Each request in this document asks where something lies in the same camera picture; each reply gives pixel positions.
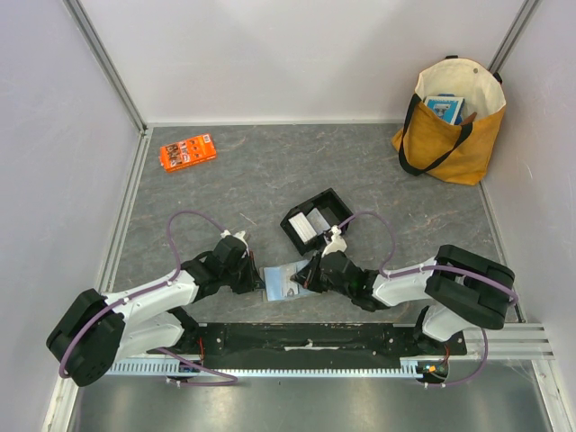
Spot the beige leather card holder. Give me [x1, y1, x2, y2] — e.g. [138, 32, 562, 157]
[260, 260, 313, 302]

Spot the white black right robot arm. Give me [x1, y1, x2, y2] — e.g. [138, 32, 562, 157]
[290, 245, 518, 356]

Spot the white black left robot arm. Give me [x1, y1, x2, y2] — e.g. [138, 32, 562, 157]
[46, 235, 265, 387]

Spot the white VIP card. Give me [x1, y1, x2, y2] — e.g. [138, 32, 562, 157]
[306, 208, 331, 235]

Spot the white card stack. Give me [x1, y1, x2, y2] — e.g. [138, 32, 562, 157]
[288, 212, 317, 244]

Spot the black card tray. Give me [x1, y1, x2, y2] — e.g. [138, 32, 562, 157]
[280, 188, 353, 256]

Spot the orange card box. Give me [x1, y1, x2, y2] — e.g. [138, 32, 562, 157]
[158, 133, 217, 173]

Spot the yellow canvas tote bag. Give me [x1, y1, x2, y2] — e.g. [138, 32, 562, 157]
[391, 56, 507, 185]

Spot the blue book in bag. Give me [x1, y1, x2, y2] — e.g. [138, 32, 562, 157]
[424, 94, 465, 125]

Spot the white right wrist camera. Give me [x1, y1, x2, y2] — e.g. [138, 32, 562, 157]
[321, 225, 347, 257]

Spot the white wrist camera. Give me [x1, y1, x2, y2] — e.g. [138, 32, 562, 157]
[321, 225, 347, 257]
[220, 229, 249, 249]

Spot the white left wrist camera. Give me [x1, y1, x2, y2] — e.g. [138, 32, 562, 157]
[220, 229, 249, 249]

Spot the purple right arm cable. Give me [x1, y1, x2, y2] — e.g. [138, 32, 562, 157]
[337, 211, 519, 387]

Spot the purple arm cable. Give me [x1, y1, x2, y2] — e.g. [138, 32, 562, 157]
[58, 211, 239, 387]
[337, 211, 519, 387]

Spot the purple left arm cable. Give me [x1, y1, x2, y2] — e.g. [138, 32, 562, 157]
[58, 211, 239, 387]

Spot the light blue cable duct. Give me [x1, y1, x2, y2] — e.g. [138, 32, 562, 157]
[107, 355, 427, 377]

